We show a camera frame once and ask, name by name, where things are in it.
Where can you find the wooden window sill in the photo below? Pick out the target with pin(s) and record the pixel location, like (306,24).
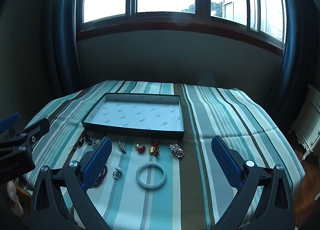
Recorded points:
(175,26)

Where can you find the pearl flower brooch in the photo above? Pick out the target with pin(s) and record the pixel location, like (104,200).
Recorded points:
(176,150)

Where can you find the blue curtain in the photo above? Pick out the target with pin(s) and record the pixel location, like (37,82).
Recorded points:
(295,57)
(62,32)

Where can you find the white carved nightstand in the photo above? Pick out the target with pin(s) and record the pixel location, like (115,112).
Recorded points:
(308,122)

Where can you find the white jade bangle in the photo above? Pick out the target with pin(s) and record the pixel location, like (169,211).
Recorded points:
(138,178)

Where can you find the striped bed blanket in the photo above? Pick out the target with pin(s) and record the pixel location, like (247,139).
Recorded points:
(212,119)

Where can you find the black bead tassel pendant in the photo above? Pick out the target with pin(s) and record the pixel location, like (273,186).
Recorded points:
(80,142)

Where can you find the person's left hand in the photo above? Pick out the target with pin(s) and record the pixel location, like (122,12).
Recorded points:
(15,200)

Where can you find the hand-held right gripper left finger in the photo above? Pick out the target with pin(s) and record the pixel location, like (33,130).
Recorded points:
(96,163)

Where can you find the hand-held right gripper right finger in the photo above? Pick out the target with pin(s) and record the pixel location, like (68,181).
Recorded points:
(226,163)

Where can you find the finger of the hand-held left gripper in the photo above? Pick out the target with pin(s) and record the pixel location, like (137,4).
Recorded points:
(11,121)
(37,128)

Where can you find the silver rhinestone brooch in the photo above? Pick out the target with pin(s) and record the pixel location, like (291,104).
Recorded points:
(122,146)

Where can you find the dark green tray box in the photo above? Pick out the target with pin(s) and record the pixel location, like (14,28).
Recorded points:
(140,116)

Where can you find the small red knot pendant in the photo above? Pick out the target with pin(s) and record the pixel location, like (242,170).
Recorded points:
(141,149)

